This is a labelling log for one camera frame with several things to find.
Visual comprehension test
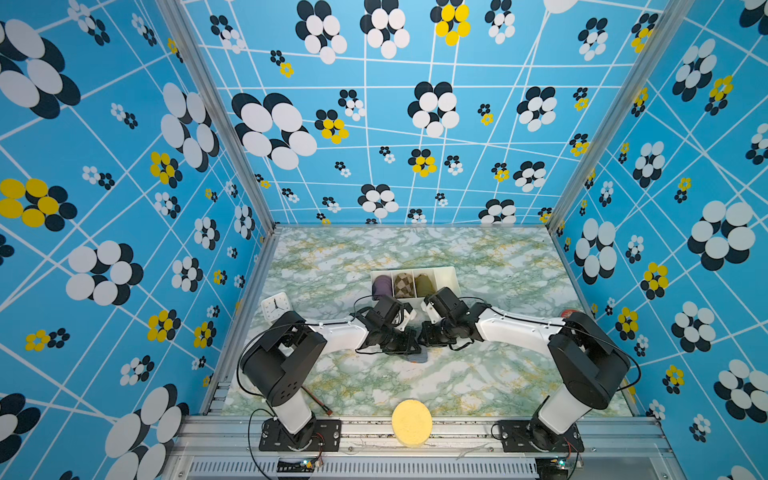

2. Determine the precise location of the grey blue striped sock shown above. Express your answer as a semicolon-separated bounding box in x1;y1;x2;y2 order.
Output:
406;349;428;364

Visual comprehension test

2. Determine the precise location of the white divided storage box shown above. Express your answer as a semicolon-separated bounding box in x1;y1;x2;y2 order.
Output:
369;266;461;307

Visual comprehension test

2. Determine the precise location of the green circuit board left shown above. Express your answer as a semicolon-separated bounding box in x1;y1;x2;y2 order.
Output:
276;459;317;474

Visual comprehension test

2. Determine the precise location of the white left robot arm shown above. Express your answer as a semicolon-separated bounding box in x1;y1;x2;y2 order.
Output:
237;296;421;444

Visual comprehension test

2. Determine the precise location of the green circuit board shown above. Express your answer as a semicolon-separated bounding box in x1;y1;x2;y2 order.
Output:
276;459;317;474
536;458;570;480

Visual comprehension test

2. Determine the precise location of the aluminium corner post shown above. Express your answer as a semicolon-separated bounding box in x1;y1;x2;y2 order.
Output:
157;0;276;237
547;0;695;237

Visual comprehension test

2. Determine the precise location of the olive green rolled sock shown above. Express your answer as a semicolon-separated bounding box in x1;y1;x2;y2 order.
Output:
415;273;436;298

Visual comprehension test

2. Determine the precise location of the white square alarm clock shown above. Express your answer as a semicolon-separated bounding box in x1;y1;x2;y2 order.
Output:
260;292;292;324

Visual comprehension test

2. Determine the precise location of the aluminium corner post right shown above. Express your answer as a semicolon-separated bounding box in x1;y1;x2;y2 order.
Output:
547;0;695;237

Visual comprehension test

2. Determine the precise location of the aluminium front rail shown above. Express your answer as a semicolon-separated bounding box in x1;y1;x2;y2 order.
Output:
161;416;685;479

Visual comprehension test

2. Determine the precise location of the aluminium corner post left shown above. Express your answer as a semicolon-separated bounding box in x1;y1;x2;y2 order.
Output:
157;0;276;237

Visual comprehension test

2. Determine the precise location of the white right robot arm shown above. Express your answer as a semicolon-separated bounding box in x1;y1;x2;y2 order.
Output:
419;287;634;448

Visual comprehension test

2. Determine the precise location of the red black cable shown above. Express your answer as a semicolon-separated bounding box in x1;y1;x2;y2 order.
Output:
299;385;336;417

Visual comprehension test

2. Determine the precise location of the yellow round sponge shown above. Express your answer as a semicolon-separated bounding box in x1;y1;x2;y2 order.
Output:
391;399;433;447

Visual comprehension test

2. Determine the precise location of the brown argyle rolled sock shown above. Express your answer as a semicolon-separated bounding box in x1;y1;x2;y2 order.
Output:
393;272;416;299

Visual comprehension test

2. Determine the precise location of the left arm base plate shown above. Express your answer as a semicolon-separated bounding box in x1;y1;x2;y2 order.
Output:
258;419;342;452

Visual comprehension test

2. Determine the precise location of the green circuit board right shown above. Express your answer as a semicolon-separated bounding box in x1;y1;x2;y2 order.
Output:
536;458;570;480

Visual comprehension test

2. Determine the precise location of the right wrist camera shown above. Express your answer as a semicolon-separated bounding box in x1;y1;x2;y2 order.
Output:
420;301;442;324

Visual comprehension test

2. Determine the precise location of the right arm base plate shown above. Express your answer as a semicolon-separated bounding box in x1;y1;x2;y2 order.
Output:
492;420;585;454

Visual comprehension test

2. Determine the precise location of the purple rolled sock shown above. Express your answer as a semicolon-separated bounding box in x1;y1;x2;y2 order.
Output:
371;274;394;301

